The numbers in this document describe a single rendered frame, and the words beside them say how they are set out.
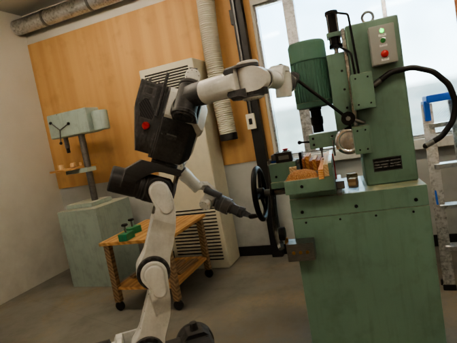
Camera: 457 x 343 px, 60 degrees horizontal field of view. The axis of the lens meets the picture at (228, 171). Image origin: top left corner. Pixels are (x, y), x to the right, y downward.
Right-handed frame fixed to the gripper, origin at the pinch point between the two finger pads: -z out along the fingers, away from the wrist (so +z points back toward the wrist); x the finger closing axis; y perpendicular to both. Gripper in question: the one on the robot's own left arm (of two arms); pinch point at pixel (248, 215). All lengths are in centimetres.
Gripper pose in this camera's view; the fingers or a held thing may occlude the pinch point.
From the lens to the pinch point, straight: 208.9
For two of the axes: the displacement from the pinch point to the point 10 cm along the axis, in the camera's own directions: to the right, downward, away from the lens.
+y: 3.8, -9.2, 0.2
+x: -1.7, -0.9, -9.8
